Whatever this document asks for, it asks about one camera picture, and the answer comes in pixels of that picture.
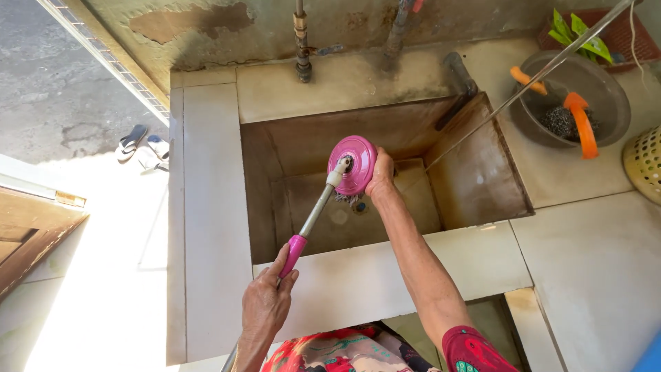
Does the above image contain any dark blue flip-flop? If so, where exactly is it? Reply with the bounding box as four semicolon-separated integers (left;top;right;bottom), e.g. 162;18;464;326
116;124;149;163
147;134;170;161

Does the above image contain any brown wooden door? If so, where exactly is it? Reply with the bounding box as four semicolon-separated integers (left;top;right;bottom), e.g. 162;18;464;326
0;185;90;301

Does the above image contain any short orange handle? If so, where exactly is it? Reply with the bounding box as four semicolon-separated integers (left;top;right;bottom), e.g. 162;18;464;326
510;65;548;97

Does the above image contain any white flip-flop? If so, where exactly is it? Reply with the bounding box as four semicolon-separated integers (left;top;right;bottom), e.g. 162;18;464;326
137;159;170;174

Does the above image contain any blue plastic container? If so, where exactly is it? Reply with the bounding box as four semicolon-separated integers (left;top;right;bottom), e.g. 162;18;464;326
631;331;661;372

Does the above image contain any thin white cable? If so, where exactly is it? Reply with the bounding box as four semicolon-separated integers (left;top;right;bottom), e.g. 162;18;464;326
629;0;648;90

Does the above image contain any grey plastic basin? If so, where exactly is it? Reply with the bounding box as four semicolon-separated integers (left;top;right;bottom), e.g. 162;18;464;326
510;50;632;151

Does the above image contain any long orange handle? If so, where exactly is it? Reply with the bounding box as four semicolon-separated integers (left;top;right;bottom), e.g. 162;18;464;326
562;92;600;160

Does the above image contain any steel wool scrubber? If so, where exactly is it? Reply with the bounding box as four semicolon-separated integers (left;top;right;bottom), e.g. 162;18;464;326
538;106;601;144

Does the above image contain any person's left hand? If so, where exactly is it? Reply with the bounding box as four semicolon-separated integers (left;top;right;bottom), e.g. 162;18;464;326
241;243;301;340

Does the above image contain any person's right hand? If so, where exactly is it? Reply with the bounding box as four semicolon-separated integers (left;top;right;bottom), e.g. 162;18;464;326
364;146;398;200

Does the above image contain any person's red floral clothing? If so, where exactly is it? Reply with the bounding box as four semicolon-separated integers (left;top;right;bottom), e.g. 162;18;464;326
261;323;520;372

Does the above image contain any metal door track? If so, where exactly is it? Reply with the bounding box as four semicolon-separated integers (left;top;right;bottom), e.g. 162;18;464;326
35;0;171;128

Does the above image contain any red-brown plastic basket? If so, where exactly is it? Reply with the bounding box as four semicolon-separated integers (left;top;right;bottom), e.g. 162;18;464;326
536;7;661;73

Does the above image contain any green leafy plant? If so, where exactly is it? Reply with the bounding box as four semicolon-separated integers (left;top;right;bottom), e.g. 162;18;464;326
547;8;614;66

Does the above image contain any long metal rod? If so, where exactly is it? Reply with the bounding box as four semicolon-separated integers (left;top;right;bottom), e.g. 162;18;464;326
426;0;637;172

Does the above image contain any pink spin mop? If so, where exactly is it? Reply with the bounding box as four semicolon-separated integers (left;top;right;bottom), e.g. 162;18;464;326
221;135;379;372

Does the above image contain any water pipe with brass fitting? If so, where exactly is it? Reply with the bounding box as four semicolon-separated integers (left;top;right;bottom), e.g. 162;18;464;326
293;0;314;84

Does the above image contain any yellow perforated basket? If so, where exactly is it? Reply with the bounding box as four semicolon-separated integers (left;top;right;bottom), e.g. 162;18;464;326
622;124;661;206

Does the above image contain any dark drain pipe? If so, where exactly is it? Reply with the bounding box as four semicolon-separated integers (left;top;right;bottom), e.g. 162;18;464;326
435;51;479;132

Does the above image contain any rusty grey water pipe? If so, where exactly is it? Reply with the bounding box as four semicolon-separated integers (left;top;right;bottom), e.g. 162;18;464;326
381;0;420;74

